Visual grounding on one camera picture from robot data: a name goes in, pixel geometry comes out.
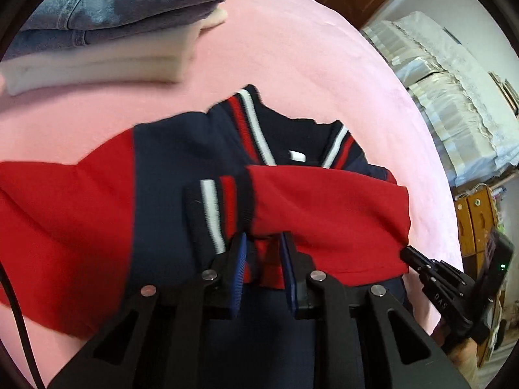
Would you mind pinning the folded cream garment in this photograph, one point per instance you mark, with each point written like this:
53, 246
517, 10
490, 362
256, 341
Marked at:
161, 56

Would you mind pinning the white lace covered furniture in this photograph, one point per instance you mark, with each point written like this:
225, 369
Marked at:
472, 125

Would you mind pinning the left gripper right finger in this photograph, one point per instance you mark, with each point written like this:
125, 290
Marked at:
299, 275

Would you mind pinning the yellow wooden cabinet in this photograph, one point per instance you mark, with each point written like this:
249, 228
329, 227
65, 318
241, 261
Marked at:
476, 216

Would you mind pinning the folded blue denim jeans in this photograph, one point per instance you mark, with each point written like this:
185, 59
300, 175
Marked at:
65, 24

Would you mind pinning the red and navy varsity jacket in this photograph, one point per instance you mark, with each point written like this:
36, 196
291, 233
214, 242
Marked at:
194, 210

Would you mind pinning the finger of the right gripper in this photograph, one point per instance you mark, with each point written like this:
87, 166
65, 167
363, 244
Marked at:
415, 260

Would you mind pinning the pink bed blanket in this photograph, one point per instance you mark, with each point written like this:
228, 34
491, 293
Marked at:
308, 89

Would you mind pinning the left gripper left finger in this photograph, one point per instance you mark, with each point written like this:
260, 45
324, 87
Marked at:
224, 281

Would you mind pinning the right human hand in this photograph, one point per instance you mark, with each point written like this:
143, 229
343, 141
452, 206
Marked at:
464, 356

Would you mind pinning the black tracker device right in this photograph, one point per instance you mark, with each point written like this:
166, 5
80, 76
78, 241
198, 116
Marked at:
499, 253

